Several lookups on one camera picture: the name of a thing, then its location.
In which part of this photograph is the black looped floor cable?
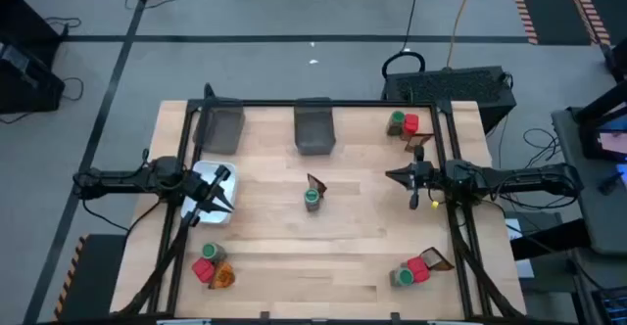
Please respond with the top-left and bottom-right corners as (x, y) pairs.
(380, 0), (426, 79)

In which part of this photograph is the red-lidded spice tin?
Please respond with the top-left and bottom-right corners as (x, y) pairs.
(402, 113), (420, 138)
(406, 255), (431, 284)
(191, 256), (217, 284)

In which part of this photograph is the brown orange spice packet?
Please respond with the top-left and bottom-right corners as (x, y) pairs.
(404, 132), (436, 154)
(208, 260), (236, 291)
(306, 172), (328, 198)
(419, 246), (456, 272)

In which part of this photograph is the black laptop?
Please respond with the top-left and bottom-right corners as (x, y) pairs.
(590, 288), (627, 325)

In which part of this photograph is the black equipment case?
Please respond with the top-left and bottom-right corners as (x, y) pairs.
(0, 40), (67, 116)
(0, 0), (63, 57)

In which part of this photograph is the orange floor cable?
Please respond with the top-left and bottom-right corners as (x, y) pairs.
(445, 0), (479, 70)

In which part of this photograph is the white plastic bin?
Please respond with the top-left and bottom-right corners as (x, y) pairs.
(179, 160), (240, 226)

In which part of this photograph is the black aluminium table frame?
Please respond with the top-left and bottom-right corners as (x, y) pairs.
(111, 82), (528, 322)

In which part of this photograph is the black desk beam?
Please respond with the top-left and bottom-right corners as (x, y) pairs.
(508, 216), (592, 262)

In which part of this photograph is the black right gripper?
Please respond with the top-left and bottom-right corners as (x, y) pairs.
(385, 144), (447, 211)

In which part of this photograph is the black hazard-striped floor mat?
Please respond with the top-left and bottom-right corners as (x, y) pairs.
(52, 234), (128, 322)
(506, 0), (613, 47)

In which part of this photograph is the black monitor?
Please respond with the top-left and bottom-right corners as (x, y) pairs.
(572, 82), (627, 163)

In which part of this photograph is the grey desk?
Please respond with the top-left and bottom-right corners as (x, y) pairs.
(551, 107), (627, 257)

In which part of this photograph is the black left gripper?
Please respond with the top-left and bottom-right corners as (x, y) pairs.
(179, 163), (235, 228)

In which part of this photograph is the black computer case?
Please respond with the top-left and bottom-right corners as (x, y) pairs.
(381, 65), (518, 135)

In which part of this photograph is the green-lidded spice jar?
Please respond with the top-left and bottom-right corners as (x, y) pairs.
(389, 266), (416, 288)
(201, 241), (227, 263)
(385, 110), (407, 137)
(303, 187), (322, 212)

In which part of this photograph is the dark grey plastic bin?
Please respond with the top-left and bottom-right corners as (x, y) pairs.
(293, 97), (337, 157)
(193, 97), (246, 156)

